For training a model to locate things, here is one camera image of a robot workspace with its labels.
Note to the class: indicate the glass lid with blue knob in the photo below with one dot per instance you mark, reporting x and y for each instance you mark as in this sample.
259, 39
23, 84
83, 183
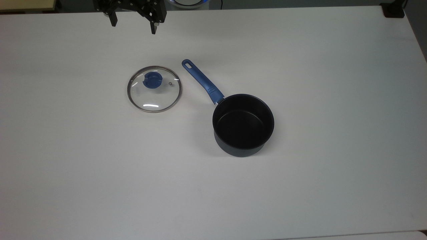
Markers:
154, 89

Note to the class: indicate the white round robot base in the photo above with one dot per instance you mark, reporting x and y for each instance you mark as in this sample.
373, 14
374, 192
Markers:
189, 3

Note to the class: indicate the black clamp at table corner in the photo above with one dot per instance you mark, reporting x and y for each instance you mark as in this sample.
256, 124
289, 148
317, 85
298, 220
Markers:
393, 9

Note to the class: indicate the yellowish wooden side table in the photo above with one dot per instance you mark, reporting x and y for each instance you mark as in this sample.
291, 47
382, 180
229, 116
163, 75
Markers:
26, 4

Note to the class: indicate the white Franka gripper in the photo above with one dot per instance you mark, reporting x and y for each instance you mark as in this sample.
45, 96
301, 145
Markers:
133, 6

